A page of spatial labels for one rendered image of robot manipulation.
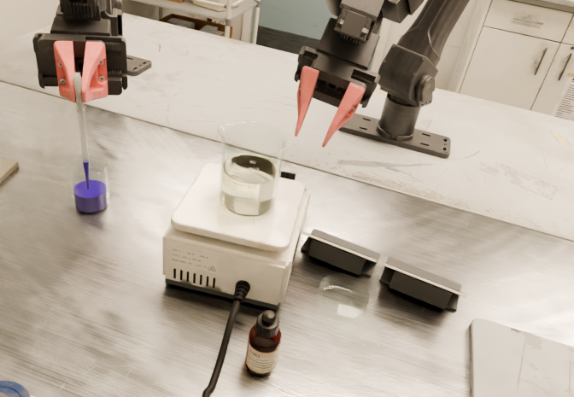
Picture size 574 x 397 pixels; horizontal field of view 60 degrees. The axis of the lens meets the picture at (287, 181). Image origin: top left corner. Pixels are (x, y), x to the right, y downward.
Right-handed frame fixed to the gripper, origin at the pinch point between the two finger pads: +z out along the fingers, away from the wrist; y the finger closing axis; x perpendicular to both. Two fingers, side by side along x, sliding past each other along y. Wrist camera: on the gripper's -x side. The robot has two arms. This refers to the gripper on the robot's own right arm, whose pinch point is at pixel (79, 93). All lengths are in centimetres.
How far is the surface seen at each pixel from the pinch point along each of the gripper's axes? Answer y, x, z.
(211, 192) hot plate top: 13.1, 6.2, 10.8
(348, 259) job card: 28.4, 12.6, 16.1
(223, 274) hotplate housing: 13.5, 11.0, 18.2
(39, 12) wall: -30, 51, -186
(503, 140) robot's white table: 73, 15, -13
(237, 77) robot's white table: 27, 16, -41
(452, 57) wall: 210, 75, -216
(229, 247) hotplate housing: 13.9, 7.9, 17.6
